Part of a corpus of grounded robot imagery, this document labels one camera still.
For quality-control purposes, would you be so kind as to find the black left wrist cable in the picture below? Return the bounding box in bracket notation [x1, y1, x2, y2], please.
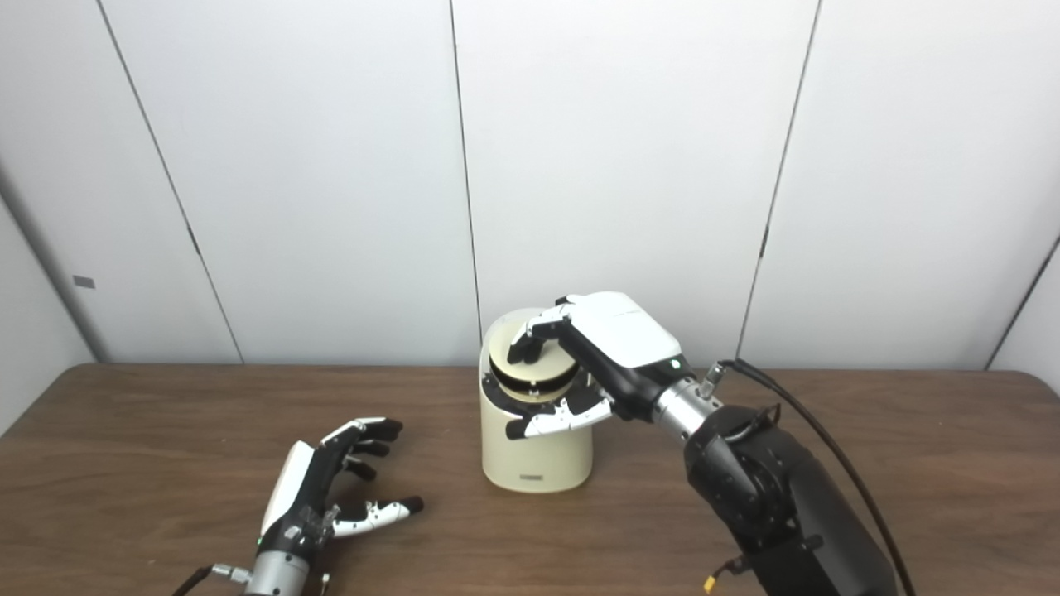
[171, 564, 252, 596]

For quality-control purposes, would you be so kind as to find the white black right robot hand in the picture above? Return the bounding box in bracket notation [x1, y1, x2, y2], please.
[505, 291, 701, 440]

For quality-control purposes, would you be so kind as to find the round cream bin lid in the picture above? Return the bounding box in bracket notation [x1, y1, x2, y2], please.
[489, 323, 578, 394]

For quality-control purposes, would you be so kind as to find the cream-colored bin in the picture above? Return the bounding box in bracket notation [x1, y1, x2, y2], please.
[479, 308, 594, 493]

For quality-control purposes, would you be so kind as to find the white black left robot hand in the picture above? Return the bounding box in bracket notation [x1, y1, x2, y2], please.
[257, 416, 425, 564]

